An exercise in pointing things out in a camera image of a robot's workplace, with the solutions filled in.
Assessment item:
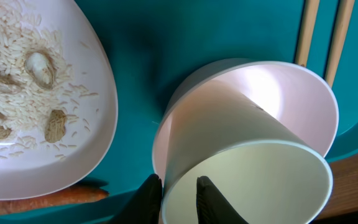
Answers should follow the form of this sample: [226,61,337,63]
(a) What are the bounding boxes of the orange carrot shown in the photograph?
[0,185,109,216]

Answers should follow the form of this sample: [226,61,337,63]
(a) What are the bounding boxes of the white paper cup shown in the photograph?
[162,81,333,223]

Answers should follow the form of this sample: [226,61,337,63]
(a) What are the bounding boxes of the teal serving tray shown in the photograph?
[0,0,358,223]

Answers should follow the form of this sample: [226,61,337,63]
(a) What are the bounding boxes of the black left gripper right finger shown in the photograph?
[196,176,248,224]

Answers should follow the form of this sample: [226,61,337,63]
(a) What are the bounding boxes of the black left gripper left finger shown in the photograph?
[109,174,163,224]

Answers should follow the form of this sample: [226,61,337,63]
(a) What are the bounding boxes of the peanut shells and rice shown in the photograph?
[0,1,99,163]

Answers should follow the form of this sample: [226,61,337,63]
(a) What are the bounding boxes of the pink small bowl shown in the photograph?
[152,58,339,178]

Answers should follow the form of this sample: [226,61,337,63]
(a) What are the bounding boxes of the pink plate with food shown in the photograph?
[0,0,117,200]

